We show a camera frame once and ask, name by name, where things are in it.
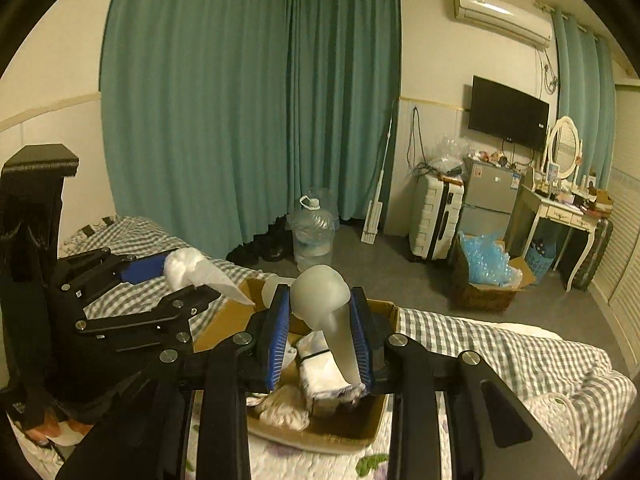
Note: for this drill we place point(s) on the cardboard box of bags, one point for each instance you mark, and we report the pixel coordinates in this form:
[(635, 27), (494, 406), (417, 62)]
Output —
[(485, 295)]

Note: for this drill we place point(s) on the small brown box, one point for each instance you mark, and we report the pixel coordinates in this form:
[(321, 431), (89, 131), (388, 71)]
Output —
[(597, 202)]

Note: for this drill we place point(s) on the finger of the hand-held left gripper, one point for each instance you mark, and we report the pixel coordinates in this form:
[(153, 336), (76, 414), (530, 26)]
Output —
[(137, 270), (175, 305)]

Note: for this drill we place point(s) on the person's left hand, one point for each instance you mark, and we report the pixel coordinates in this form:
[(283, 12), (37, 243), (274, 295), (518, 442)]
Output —
[(75, 429)]

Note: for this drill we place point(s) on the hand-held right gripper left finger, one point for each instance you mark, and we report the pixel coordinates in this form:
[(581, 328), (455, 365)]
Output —
[(277, 345)]

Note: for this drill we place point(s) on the narrow teal curtain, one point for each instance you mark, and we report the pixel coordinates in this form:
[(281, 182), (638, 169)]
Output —
[(585, 85)]

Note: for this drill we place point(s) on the blue basket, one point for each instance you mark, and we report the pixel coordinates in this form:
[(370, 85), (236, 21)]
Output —
[(541, 257)]

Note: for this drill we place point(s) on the clear water jug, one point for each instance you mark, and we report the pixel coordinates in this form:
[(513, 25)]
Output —
[(312, 232)]

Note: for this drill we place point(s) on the white suitcase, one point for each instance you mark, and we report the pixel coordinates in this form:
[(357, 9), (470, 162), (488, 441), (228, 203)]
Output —
[(432, 220)]

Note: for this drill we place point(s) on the cream sock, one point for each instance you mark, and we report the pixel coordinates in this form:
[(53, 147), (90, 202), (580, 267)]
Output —
[(280, 412)]

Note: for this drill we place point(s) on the white dressing table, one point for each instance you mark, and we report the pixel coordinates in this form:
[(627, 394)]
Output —
[(560, 212)]

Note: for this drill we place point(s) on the black shoes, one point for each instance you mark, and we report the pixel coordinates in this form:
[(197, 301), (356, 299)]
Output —
[(265, 245)]

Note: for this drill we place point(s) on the grey checked blanket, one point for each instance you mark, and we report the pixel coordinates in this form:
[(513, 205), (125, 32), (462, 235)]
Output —
[(500, 345)]

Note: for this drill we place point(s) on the white sock blue trim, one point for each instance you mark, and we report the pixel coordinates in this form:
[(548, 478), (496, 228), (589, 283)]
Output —
[(325, 305)]

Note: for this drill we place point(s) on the white tissue pack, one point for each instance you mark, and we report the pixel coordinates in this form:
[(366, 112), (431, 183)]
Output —
[(320, 375)]

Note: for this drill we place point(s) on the dark striped suitcase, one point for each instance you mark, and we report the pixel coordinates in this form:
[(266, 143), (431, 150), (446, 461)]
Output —
[(595, 255)]

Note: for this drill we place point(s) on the white flat mop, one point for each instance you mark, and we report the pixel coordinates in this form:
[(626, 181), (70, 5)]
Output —
[(381, 180)]

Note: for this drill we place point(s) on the white floral quilt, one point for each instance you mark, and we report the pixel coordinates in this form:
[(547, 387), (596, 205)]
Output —
[(310, 465)]

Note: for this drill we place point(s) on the white air conditioner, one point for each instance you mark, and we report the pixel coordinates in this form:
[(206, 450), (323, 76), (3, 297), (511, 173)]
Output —
[(500, 15)]

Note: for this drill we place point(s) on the teal corner curtain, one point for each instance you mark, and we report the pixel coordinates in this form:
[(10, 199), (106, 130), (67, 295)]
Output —
[(345, 100)]

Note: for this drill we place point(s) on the oval white mirror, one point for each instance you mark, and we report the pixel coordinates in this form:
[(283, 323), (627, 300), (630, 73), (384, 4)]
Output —
[(564, 147)]

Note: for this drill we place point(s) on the white slatted wardrobe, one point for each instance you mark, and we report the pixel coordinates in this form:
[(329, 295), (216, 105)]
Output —
[(625, 260)]

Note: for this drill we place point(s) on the black wall television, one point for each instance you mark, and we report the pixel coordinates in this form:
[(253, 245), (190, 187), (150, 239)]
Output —
[(507, 112)]

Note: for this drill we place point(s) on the white cloth sock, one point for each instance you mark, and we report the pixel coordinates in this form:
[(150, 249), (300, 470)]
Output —
[(277, 290)]

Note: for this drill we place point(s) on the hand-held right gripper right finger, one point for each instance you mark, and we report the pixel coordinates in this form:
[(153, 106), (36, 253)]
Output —
[(361, 340)]

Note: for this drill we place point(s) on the wide teal curtain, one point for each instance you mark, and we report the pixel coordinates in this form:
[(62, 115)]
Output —
[(200, 110)]

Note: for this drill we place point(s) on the white plastic bag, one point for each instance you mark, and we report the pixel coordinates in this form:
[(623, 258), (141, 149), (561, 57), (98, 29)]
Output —
[(200, 270)]

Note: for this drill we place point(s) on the blue plastic bags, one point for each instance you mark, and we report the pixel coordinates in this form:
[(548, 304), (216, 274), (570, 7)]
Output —
[(487, 260)]

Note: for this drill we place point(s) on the small grey fridge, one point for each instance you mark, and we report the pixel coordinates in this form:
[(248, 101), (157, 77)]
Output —
[(490, 200)]

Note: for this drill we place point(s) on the clear plastic bag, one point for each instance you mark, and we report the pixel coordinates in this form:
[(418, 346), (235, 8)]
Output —
[(450, 152)]

